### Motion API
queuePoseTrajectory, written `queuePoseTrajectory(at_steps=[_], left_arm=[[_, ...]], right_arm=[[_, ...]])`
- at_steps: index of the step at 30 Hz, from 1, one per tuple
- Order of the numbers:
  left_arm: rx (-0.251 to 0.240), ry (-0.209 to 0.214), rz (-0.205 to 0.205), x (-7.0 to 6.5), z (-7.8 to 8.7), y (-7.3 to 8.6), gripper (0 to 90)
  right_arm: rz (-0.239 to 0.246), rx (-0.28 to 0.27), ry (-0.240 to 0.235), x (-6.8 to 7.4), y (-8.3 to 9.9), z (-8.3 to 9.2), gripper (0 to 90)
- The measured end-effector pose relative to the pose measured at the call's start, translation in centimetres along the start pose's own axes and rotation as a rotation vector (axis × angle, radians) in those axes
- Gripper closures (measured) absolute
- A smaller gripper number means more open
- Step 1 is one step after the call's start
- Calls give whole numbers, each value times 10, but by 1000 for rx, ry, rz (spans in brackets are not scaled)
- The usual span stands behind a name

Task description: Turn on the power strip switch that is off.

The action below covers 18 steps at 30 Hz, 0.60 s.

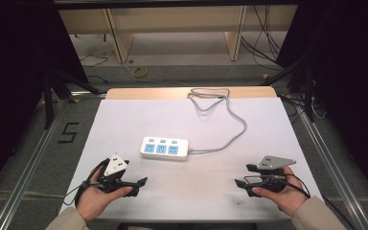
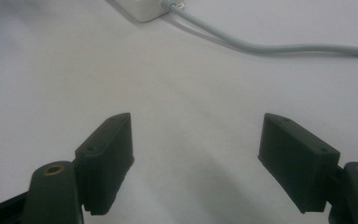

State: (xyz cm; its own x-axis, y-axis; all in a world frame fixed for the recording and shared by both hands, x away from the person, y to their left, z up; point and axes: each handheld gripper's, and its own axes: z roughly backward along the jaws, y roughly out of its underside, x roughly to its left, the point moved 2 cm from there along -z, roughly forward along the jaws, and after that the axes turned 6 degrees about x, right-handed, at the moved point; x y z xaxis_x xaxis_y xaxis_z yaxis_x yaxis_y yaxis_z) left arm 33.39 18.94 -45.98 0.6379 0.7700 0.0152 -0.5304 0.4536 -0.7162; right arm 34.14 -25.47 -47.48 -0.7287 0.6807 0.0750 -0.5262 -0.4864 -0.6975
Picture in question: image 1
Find aluminium floor rail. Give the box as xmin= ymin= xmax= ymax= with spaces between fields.
xmin=294 ymin=101 xmax=368 ymax=230
xmin=0 ymin=91 xmax=107 ymax=230

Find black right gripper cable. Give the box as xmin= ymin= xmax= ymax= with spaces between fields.
xmin=243 ymin=173 xmax=311 ymax=200

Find person's right hand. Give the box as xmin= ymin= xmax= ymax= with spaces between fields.
xmin=251 ymin=166 xmax=309 ymax=218

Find black tripod stand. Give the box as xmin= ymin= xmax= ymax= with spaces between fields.
xmin=261 ymin=47 xmax=318 ymax=123
xmin=42 ymin=70 xmax=101 ymax=130

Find person's left hand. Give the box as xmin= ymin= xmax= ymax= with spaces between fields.
xmin=76 ymin=166 xmax=134 ymax=224

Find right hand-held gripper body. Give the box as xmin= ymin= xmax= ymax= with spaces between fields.
xmin=244 ymin=155 xmax=297 ymax=195

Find white power strip blue sockets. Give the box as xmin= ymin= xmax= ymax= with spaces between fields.
xmin=139 ymin=136 xmax=191 ymax=162

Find wooden table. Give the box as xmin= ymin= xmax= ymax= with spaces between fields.
xmin=104 ymin=85 xmax=278 ymax=101

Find grey power strip cable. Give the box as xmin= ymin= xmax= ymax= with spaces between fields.
xmin=187 ymin=87 xmax=248 ymax=156

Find black curtain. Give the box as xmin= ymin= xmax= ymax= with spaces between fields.
xmin=275 ymin=0 xmax=368 ymax=207
xmin=0 ymin=0 xmax=90 ymax=200

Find thin black floor cable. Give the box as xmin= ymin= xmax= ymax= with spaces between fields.
xmin=79 ymin=53 xmax=110 ymax=84

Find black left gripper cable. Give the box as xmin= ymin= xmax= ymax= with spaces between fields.
xmin=62 ymin=158 xmax=110 ymax=207

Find yellow tape roll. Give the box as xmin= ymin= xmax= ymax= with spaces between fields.
xmin=131 ymin=66 xmax=149 ymax=80

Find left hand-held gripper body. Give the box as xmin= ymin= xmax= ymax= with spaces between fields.
xmin=96 ymin=152 xmax=134 ymax=195

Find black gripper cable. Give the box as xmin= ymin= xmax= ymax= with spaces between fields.
xmin=243 ymin=173 xmax=311 ymax=200
xmin=62 ymin=158 xmax=110 ymax=207

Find bundle of black floor cables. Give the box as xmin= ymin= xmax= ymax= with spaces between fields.
xmin=240 ymin=4 xmax=285 ymax=72

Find white table mat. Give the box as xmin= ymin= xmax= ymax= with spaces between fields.
xmin=58 ymin=97 xmax=324 ymax=223

